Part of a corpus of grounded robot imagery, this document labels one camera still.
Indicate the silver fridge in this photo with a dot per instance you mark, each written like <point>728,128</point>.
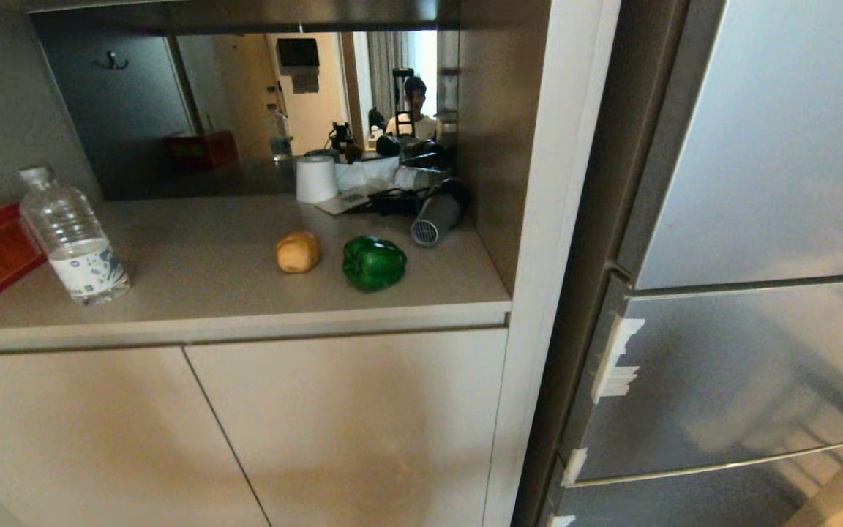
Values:
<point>714,278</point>

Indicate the silver fridge drawer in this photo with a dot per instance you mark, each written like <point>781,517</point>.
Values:
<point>677,501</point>
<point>729,380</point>

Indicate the silver fridge door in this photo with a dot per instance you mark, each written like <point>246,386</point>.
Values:
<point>773,139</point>

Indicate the green bell pepper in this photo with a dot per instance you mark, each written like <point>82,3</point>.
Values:
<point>373,263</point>

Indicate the grey hair dryer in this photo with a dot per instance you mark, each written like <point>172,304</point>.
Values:
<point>437,214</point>

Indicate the white paper card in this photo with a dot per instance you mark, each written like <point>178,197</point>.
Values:
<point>343,200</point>

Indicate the brown potato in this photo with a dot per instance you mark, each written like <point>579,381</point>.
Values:
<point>298,252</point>

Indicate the white paper roll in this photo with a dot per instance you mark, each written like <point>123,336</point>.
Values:
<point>316,178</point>

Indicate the beige cabinet door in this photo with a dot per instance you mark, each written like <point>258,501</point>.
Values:
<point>363,424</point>
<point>85,439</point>

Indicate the beige cabinet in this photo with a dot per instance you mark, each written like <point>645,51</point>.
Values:
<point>246,293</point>

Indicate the white tape strip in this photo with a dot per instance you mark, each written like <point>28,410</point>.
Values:
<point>615,359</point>
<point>574,465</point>

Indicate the clear plastic water bottle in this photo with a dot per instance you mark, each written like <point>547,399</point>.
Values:
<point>74,234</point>

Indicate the wall mirror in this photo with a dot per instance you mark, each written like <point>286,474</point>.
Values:
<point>246,110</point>

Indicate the metal wall hook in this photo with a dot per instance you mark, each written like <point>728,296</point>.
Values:
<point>113,61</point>

